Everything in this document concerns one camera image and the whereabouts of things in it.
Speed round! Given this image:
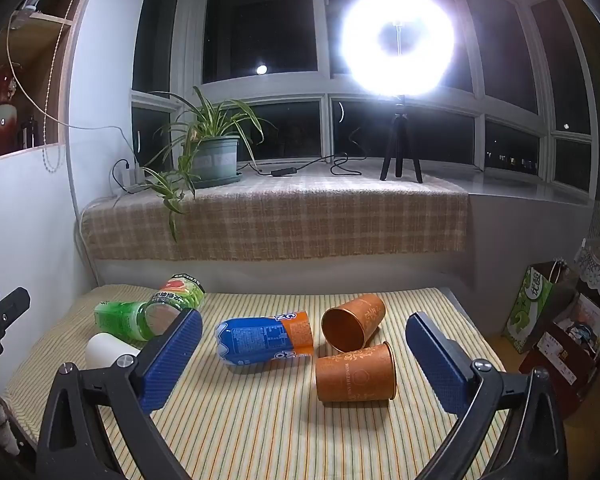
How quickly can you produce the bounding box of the green plant pot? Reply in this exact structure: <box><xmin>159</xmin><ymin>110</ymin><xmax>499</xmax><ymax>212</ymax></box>
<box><xmin>181</xmin><ymin>135</ymin><xmax>244</xmax><ymax>189</ymax></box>

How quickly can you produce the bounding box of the white wall charger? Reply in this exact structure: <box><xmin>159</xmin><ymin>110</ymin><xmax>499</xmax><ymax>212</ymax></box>
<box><xmin>111</xmin><ymin>157</ymin><xmax>144</xmax><ymax>196</ymax></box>

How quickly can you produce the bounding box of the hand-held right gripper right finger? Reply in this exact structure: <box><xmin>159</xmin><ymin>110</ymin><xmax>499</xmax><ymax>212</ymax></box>
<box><xmin>406</xmin><ymin>311</ymin><xmax>569</xmax><ymax>480</ymax></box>

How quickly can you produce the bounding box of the black tripod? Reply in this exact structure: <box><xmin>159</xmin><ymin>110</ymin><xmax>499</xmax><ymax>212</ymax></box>
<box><xmin>379</xmin><ymin>95</ymin><xmax>425</xmax><ymax>184</ymax></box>

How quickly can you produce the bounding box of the yellow striped tablecloth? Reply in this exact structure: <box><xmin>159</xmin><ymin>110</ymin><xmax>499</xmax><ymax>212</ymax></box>
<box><xmin>5</xmin><ymin>284</ymin><xmax>512</xmax><ymax>480</ymax></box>

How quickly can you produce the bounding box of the green bottle with red label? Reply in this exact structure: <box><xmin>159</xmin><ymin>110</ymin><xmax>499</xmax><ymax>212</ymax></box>
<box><xmin>151</xmin><ymin>273</ymin><xmax>206</xmax><ymax>312</ymax></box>

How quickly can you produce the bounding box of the small dark bottle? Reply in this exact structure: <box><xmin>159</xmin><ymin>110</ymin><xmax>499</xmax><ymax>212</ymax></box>
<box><xmin>18</xmin><ymin>117</ymin><xmax>39</xmax><ymax>151</ymax></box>

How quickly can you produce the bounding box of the brown cardboard box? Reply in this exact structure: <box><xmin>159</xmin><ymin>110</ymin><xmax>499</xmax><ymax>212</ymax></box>
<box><xmin>519</xmin><ymin>280</ymin><xmax>600</xmax><ymax>420</ymax></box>

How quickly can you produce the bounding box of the ring light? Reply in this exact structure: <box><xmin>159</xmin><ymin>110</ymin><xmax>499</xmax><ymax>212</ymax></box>
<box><xmin>340</xmin><ymin>0</ymin><xmax>456</xmax><ymax>100</ymax></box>

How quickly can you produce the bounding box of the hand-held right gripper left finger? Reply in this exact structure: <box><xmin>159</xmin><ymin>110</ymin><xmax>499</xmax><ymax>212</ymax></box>
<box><xmin>36</xmin><ymin>307</ymin><xmax>204</xmax><ymax>480</ymax></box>

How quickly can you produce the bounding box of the green paper bag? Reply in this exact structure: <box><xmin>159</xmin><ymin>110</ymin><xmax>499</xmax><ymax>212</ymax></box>
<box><xmin>502</xmin><ymin>259</ymin><xmax>572</xmax><ymax>357</ymax></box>

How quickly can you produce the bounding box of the beige plaid cloth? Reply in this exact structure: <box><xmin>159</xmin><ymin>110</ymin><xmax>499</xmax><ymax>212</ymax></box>
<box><xmin>80</xmin><ymin>162</ymin><xmax>470</xmax><ymax>262</ymax></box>

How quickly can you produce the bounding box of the green plastic bottle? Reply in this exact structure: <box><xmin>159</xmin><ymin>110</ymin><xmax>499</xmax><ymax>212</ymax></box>
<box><xmin>93</xmin><ymin>300</ymin><xmax>181</xmax><ymax>342</ymax></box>

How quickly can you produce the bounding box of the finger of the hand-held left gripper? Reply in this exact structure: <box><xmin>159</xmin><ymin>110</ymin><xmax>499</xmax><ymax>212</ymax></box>
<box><xmin>0</xmin><ymin>287</ymin><xmax>32</xmax><ymax>343</ymax></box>

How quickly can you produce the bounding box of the white cup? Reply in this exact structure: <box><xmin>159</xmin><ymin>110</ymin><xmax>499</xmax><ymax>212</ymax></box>
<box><xmin>85</xmin><ymin>332</ymin><xmax>142</xmax><ymax>372</ymax></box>

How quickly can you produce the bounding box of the wooden shelf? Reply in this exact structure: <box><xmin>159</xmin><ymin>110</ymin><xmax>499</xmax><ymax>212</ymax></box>
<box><xmin>0</xmin><ymin>0</ymin><xmax>106</xmax><ymax>163</ymax></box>

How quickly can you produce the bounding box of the beaded blind cord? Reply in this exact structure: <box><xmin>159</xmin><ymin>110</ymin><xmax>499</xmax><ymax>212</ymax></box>
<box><xmin>41</xmin><ymin>0</ymin><xmax>102</xmax><ymax>174</ymax></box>

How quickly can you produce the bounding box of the spider plant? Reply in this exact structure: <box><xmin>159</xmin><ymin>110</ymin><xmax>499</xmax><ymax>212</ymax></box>
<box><xmin>114</xmin><ymin>85</ymin><xmax>277</xmax><ymax>242</ymax></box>

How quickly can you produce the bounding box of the black cable with switch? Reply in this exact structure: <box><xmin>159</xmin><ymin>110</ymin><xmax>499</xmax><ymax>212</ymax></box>
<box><xmin>237</xmin><ymin>130</ymin><xmax>363</xmax><ymax>179</ymax></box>

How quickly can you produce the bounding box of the orange patterned paper cup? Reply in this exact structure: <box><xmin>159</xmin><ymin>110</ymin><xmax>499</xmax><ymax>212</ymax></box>
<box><xmin>315</xmin><ymin>341</ymin><xmax>397</xmax><ymax>403</ymax></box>
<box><xmin>321</xmin><ymin>294</ymin><xmax>387</xmax><ymax>352</ymax></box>

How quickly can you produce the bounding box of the white framed window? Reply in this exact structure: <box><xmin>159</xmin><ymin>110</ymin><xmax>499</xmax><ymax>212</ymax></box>
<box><xmin>130</xmin><ymin>0</ymin><xmax>600</xmax><ymax>197</ymax></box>

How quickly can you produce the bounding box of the blue and orange plastic bottle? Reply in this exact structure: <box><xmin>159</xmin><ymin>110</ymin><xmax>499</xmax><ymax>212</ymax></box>
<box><xmin>215</xmin><ymin>311</ymin><xmax>315</xmax><ymax>374</ymax></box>

